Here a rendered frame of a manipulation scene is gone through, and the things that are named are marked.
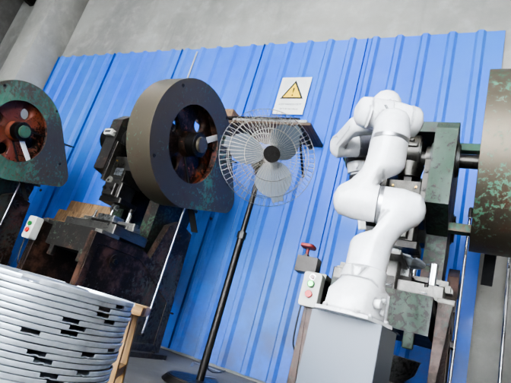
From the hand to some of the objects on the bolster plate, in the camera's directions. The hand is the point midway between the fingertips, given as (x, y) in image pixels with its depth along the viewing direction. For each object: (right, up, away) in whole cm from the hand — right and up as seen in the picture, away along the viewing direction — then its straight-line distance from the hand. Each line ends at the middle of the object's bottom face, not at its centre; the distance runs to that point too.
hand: (361, 221), depth 179 cm
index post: (+26, -25, -9) cm, 37 cm away
